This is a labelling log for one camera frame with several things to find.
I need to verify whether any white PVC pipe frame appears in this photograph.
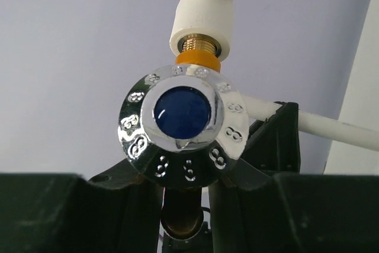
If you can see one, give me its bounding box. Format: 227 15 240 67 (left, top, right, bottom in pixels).
169 0 378 151

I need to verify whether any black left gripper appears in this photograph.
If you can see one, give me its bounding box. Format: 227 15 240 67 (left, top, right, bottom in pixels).
242 102 301 173

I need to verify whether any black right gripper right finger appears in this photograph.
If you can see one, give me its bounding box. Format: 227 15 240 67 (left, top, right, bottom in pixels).
209 164 378 252

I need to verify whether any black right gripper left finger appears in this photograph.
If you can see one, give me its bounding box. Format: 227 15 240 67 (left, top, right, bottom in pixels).
1 161 163 252

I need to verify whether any yellow water faucet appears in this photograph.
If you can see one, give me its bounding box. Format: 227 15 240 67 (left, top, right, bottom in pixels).
118 34 249 240

